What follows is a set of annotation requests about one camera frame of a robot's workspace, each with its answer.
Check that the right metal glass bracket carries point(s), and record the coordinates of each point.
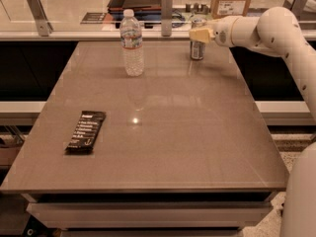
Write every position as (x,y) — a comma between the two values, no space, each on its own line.
(295,6)

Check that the black label plate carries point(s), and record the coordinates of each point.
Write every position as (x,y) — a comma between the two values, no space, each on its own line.
(93,18)

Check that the brown cardboard box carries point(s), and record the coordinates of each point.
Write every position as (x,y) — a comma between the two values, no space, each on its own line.
(231,0)

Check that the metal glass bracket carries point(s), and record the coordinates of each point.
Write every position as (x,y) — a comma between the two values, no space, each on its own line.
(43,25)
(166,17)
(295,6)

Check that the middle metal glass bracket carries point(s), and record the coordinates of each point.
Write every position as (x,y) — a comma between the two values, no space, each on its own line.
(166,17)

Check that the clear plastic water bottle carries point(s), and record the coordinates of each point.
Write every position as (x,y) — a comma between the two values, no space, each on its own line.
(131,42)

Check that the silver blue redbull can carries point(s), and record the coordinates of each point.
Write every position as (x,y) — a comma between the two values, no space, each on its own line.
(197,47)

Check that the black rxbar chocolate wrapper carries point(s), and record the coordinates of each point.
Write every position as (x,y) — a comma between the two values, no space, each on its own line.
(86,132)

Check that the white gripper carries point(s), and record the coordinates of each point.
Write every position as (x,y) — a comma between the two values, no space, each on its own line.
(222,33)

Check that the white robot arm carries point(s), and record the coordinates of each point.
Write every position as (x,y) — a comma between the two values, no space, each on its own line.
(277,33)

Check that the left metal glass bracket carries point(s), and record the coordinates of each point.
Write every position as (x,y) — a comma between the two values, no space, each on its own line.
(43,25)

